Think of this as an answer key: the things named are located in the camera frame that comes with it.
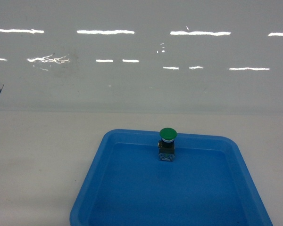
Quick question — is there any green mushroom push button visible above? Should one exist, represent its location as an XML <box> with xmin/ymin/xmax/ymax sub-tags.
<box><xmin>158</xmin><ymin>128</ymin><xmax>177</xmax><ymax>161</ymax></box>

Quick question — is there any blue plastic tray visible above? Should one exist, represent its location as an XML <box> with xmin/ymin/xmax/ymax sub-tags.
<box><xmin>69</xmin><ymin>129</ymin><xmax>272</xmax><ymax>226</ymax></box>

